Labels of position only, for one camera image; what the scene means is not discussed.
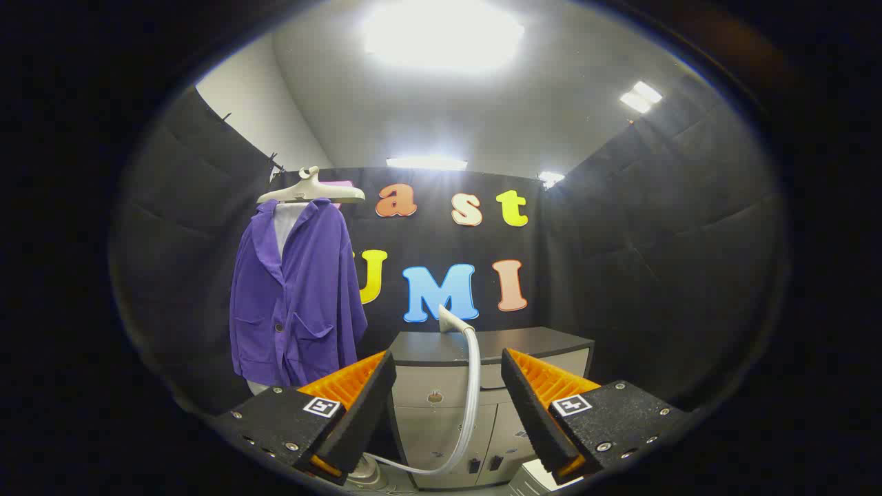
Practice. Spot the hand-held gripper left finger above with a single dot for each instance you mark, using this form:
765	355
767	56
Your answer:
365	406

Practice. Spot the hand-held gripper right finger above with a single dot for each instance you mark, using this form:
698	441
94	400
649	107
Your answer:
534	413

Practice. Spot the white garment steamer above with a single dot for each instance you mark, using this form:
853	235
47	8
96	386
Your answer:
473	386

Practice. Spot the white shirt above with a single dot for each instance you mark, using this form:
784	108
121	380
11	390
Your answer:
284	224

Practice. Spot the white plastic clothes hanger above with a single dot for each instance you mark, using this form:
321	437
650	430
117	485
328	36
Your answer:
310	189

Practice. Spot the grey cabinet with dark top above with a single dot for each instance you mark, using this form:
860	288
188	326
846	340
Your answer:
441	413

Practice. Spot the ceiling light panel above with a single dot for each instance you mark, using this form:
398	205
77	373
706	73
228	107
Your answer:
441	34
641	96
426	162
550	179

